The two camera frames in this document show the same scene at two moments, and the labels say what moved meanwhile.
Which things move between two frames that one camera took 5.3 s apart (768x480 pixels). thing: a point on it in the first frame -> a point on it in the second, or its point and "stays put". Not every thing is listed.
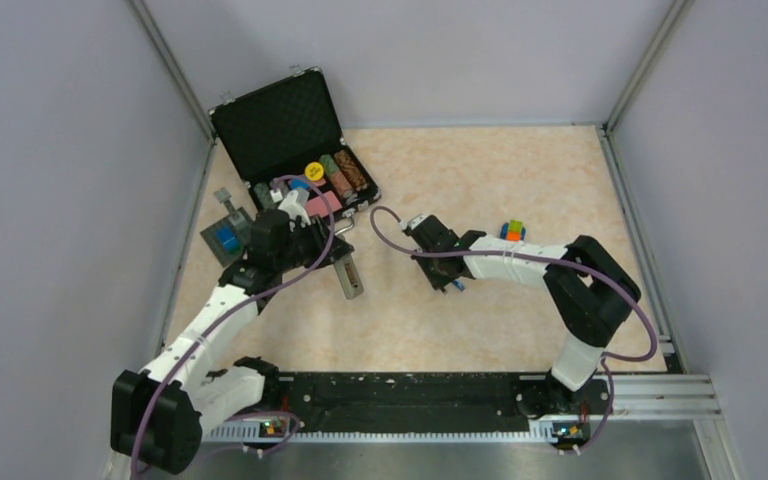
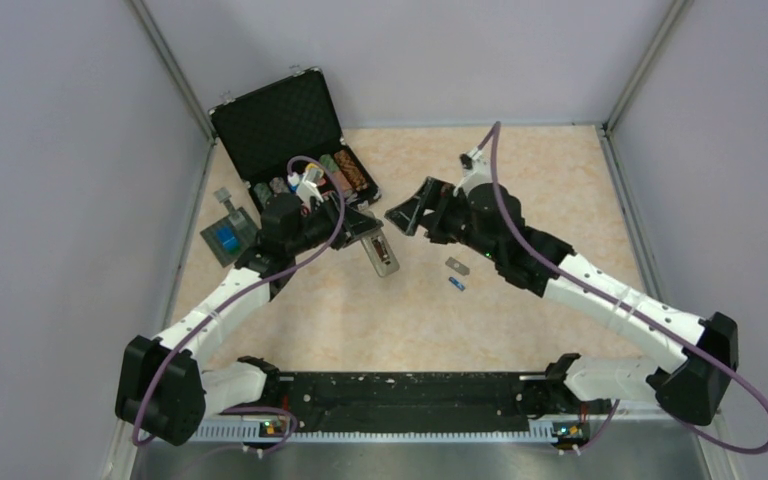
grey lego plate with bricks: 227,237 stays put
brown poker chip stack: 351,170 stays put
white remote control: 349,277 -> 380,254
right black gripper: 438,282 -> 434,195
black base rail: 422,405 stays put
